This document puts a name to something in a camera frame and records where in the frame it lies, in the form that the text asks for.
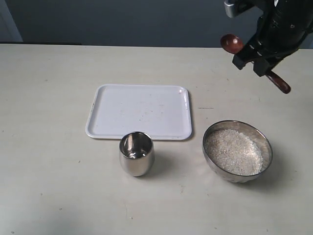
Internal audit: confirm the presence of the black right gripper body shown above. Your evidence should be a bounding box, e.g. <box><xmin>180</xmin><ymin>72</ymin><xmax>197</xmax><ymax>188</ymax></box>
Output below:
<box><xmin>247</xmin><ymin>0</ymin><xmax>313</xmax><ymax>61</ymax></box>

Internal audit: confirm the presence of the brown wooden spoon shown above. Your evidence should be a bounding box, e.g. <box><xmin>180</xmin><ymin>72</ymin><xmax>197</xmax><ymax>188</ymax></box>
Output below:
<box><xmin>220</xmin><ymin>34</ymin><xmax>291</xmax><ymax>94</ymax></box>

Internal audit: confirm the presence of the steel bowl of rice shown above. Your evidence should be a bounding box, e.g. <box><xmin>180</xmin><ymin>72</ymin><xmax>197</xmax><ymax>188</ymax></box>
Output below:
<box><xmin>202</xmin><ymin>120</ymin><xmax>273</xmax><ymax>183</ymax></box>

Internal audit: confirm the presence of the shiny steel cup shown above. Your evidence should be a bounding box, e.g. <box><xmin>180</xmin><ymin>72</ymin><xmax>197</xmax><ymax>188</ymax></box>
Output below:
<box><xmin>119</xmin><ymin>132</ymin><xmax>155</xmax><ymax>177</ymax></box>

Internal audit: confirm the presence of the white rectangular tray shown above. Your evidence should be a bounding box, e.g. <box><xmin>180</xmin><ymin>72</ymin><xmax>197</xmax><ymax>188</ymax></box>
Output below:
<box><xmin>85</xmin><ymin>84</ymin><xmax>193</xmax><ymax>141</ymax></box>

